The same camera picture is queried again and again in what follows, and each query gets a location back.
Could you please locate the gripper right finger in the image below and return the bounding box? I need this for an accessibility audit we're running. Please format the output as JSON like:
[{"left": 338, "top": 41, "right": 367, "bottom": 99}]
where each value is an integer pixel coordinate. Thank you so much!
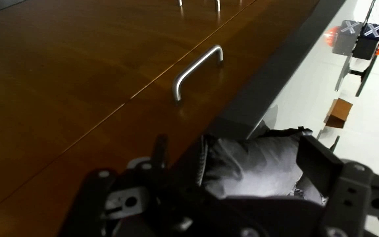
[{"left": 296, "top": 135, "right": 379, "bottom": 237}]

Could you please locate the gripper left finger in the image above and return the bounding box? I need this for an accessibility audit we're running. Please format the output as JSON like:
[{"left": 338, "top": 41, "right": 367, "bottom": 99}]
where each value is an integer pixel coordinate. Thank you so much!
[{"left": 57, "top": 134, "right": 191, "bottom": 237}]

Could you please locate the dark grey jacket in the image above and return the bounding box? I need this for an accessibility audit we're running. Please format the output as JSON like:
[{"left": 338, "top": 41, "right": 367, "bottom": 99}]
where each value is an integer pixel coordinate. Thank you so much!
[{"left": 196, "top": 126, "right": 329, "bottom": 206}]

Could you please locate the brown wooden block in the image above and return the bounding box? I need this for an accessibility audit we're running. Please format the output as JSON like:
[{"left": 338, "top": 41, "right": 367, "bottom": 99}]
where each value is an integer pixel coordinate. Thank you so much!
[{"left": 323, "top": 98, "right": 354, "bottom": 129}]

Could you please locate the wooden cabinet door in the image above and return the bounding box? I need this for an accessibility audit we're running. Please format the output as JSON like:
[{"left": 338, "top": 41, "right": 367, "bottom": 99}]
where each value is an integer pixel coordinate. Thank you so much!
[
  {"left": 0, "top": 0, "right": 256, "bottom": 215},
  {"left": 0, "top": 0, "right": 320, "bottom": 237}
]

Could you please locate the brown wooden cabinet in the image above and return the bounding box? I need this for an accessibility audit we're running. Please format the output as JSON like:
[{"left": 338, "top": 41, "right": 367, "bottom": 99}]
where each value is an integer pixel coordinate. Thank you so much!
[{"left": 0, "top": 0, "right": 346, "bottom": 237}]

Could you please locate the dark box on black stand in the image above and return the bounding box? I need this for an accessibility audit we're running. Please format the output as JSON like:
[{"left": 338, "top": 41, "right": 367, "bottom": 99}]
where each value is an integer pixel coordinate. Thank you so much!
[{"left": 350, "top": 0, "right": 379, "bottom": 98}]

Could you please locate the silver bar door handle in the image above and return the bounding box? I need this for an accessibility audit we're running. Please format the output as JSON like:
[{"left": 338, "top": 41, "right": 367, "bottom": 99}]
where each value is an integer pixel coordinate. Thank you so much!
[
  {"left": 172, "top": 45, "right": 225, "bottom": 103},
  {"left": 177, "top": 0, "right": 221, "bottom": 13}
]

